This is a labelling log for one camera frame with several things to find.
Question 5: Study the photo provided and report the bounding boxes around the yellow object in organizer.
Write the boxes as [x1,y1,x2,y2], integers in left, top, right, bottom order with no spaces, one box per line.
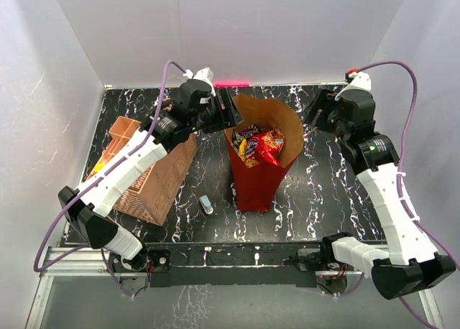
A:
[92,162,105,174]

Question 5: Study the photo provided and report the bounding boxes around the pink perforated desk organizer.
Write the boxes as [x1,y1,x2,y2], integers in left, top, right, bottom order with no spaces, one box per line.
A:
[96,116,197,226]

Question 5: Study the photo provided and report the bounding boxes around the black front base bar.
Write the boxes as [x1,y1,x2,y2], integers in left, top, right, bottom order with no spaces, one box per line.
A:
[107,241,355,289]

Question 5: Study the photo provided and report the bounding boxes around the red paper bag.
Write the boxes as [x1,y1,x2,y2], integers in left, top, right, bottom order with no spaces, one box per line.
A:
[224,93,303,211]

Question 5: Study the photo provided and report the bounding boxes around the small blue white stapler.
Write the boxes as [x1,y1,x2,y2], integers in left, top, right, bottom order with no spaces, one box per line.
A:
[199,195,213,215]

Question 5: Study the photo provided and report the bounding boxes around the assorted wrapped candies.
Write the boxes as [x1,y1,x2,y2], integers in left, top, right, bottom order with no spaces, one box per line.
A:
[231,124,262,168]

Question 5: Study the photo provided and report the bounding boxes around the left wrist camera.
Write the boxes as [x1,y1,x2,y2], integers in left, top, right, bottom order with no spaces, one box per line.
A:
[183,67,216,95]

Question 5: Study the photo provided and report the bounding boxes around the red candy bag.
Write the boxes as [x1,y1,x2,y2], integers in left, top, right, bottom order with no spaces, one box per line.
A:
[255,127,285,167]

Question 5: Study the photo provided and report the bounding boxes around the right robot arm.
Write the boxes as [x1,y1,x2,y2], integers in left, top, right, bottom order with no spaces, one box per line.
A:
[305,88,456,300]

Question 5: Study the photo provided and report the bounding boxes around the pink tape strip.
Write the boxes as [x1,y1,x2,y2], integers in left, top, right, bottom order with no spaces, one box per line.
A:
[214,81,250,88]

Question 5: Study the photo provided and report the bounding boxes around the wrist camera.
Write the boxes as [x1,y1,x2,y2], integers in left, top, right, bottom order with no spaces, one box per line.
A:
[335,68,372,101]
[183,67,216,95]

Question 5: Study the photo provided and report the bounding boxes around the aluminium frame rail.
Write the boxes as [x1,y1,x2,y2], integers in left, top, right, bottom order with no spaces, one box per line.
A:
[27,244,119,329]

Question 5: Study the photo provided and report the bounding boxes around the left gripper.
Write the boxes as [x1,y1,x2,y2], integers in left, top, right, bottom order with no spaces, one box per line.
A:
[189,88,242,133]

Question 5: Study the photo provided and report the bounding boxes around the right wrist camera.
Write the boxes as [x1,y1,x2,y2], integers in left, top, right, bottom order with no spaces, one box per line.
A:
[335,68,372,101]

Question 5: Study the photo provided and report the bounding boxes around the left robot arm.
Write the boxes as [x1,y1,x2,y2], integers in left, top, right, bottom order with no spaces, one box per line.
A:
[58,78,242,271]

